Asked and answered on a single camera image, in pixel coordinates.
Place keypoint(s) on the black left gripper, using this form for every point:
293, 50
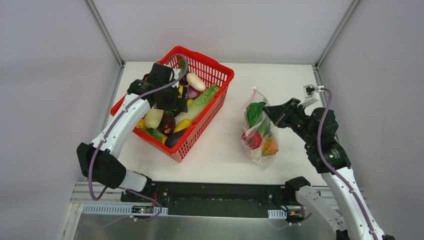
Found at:
180, 100

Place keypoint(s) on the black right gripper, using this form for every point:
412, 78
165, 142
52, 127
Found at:
285, 114

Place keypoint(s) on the green leafy bok choy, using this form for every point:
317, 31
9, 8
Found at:
255, 117

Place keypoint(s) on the clear zip top bag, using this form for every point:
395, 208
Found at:
256, 155

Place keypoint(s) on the red plastic shopping basket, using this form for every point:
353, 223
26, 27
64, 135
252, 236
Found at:
213, 73

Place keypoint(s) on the toy pineapple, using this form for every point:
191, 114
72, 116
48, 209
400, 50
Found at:
270, 146

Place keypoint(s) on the red bell pepper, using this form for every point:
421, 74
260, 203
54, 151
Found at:
252, 141

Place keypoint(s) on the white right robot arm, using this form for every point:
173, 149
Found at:
353, 219

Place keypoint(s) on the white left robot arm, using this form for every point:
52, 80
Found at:
99, 159

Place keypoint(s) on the white chinese cabbage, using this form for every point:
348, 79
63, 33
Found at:
198, 104

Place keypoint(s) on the small white radish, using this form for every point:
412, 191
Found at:
195, 82

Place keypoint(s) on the yellow mango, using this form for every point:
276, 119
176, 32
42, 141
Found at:
184, 124

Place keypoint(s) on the dark red round fruit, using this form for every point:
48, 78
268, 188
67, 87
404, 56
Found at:
167, 125

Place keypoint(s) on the large white radish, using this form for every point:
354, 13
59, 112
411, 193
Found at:
153, 118

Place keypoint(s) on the green parsley sprig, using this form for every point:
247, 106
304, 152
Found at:
157, 135

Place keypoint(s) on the purple eggplant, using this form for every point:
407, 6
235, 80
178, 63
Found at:
174, 138

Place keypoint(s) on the yellow lemon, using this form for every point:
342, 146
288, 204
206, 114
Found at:
141, 125

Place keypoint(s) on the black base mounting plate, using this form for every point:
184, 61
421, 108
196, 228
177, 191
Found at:
228, 208

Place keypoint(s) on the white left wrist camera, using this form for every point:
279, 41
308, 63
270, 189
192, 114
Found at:
177, 73

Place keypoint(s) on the aluminium frame rail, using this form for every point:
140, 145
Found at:
170, 193

